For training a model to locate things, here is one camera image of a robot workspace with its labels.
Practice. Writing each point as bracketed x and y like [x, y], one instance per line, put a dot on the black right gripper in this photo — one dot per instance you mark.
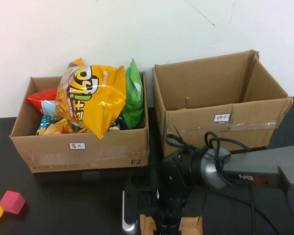
[169, 203]

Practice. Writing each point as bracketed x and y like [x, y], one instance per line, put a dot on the brown cardboard piece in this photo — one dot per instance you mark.
[192, 224]

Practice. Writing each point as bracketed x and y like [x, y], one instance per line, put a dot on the yellow fries snack bag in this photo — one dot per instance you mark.
[98, 102]

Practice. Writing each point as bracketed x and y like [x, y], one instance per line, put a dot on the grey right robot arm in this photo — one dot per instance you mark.
[247, 169]

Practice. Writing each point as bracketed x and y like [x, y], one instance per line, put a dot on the green snack bag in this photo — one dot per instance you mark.
[133, 98]

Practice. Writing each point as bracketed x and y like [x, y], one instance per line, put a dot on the cardboard box printed F2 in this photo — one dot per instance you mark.
[100, 156]

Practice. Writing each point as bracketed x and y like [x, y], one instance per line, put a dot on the black and blue shrimp chip bag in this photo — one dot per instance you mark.
[115, 126]

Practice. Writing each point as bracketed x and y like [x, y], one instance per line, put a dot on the blue potato chip bag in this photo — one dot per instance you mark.
[54, 127]

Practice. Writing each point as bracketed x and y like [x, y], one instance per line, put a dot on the cardboard box with clear tape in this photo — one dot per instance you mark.
[210, 80]

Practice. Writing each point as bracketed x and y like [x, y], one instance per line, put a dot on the pink cube block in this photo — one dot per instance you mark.
[12, 202]

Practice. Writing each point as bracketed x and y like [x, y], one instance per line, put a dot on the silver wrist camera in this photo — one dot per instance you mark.
[128, 213]

